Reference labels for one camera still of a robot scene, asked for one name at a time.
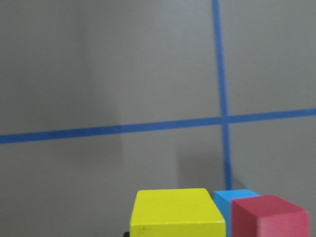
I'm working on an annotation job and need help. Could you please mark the red wooden block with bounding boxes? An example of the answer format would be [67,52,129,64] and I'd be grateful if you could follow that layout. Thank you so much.
[231,195,311,237]

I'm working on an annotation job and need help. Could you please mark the blue wooden block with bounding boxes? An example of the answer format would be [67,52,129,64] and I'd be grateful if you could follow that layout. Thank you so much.
[213,189,260,237]

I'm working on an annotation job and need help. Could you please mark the yellow wooden block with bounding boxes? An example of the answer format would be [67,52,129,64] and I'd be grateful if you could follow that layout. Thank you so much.
[129,188,226,237]

